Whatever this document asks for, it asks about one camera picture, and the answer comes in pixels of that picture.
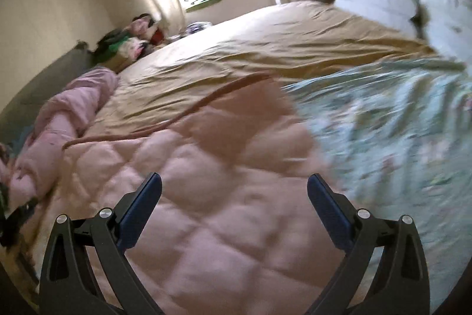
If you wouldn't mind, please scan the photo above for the pink quilted jacket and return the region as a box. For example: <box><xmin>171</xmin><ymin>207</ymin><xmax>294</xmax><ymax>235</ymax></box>
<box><xmin>31</xmin><ymin>76</ymin><xmax>342</xmax><ymax>314</ymax></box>

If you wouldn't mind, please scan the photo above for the pile of clothes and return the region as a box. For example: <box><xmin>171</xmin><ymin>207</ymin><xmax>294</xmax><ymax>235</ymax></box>
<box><xmin>93</xmin><ymin>13</ymin><xmax>171</xmax><ymax>74</ymax></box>

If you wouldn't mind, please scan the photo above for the teal cartoon print blanket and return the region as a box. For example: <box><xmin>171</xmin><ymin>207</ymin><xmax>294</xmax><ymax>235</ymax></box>
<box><xmin>286</xmin><ymin>58</ymin><xmax>471</xmax><ymax>310</ymax></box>

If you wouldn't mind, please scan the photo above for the grey quilted headboard cushion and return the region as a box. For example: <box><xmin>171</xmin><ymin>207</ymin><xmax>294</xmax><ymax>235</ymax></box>
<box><xmin>1</xmin><ymin>41</ymin><xmax>93</xmax><ymax>154</ymax></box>

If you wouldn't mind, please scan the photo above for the tan bed sheet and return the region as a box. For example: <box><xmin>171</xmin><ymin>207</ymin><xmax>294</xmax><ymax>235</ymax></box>
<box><xmin>86</xmin><ymin>1</ymin><xmax>435</xmax><ymax>136</ymax></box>

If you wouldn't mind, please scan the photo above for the white dresser with drawers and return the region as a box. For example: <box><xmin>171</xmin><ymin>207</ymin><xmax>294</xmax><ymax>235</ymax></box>
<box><xmin>419</xmin><ymin>0</ymin><xmax>471</xmax><ymax>66</ymax></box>

